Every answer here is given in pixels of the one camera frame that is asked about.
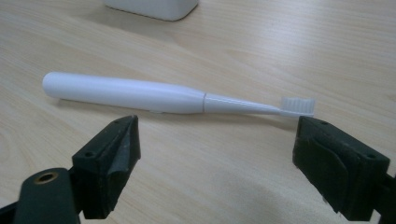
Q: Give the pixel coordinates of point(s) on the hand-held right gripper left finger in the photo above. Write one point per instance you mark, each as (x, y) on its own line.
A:
(102, 165)

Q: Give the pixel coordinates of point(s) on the white container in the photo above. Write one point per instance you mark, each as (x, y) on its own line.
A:
(152, 7)

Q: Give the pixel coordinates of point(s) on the white electric toothbrush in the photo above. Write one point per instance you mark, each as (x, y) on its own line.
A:
(130, 93)

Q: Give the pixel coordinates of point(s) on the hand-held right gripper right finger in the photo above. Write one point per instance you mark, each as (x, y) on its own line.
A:
(339, 174)

